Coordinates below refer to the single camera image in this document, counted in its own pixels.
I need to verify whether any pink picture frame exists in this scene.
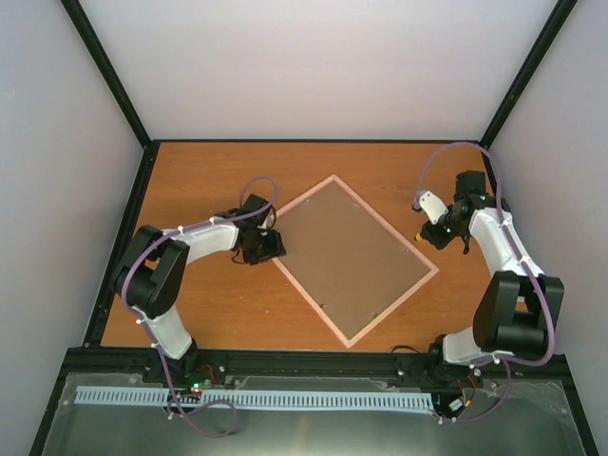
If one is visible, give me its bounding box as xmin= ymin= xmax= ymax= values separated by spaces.
xmin=275 ymin=175 xmax=439 ymax=349

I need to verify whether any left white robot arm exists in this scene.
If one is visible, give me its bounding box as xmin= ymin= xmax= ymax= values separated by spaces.
xmin=111 ymin=194 xmax=286 ymax=383

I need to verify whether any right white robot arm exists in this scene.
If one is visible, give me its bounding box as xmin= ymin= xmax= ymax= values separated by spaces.
xmin=412 ymin=171 xmax=564 ymax=369

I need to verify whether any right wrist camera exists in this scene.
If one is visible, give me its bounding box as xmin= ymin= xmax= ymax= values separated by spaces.
xmin=412 ymin=190 xmax=448 ymax=225

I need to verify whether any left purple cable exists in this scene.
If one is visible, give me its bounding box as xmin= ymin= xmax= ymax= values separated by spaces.
xmin=121 ymin=176 xmax=280 ymax=437

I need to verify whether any black aluminium rail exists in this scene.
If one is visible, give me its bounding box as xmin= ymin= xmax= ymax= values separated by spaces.
xmin=66 ymin=346 xmax=566 ymax=386

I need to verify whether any light blue cable duct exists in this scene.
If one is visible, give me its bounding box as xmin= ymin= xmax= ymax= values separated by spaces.
xmin=73 ymin=386 xmax=433 ymax=414

